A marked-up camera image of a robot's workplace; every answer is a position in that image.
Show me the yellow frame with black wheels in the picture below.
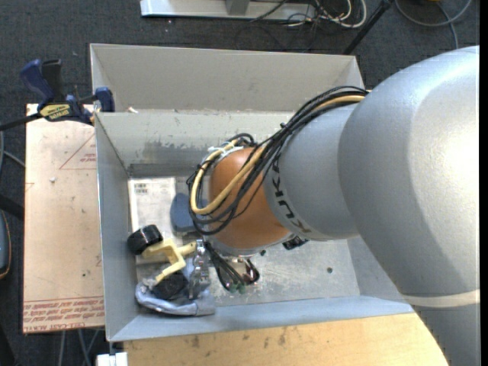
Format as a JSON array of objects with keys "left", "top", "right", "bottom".
[{"left": 127, "top": 224, "right": 198, "bottom": 301}]

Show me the blue-grey rounded pad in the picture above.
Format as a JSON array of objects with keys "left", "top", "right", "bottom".
[{"left": 169, "top": 192, "right": 210, "bottom": 236}]

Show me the brown cardboard board red print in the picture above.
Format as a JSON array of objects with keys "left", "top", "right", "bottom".
[{"left": 22, "top": 103, "right": 106, "bottom": 335}]

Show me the grey-blue cloth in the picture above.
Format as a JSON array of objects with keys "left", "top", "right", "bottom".
[{"left": 134, "top": 276, "right": 217, "bottom": 317}]

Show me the grey metal bin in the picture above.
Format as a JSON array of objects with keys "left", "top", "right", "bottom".
[{"left": 89, "top": 43, "right": 416, "bottom": 343}]

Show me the black cylinder on white bracket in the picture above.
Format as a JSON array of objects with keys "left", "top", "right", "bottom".
[{"left": 282, "top": 236, "right": 309, "bottom": 250}]

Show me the white printed flat packet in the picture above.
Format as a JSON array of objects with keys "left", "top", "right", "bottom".
[{"left": 128, "top": 177, "right": 180, "bottom": 240}]

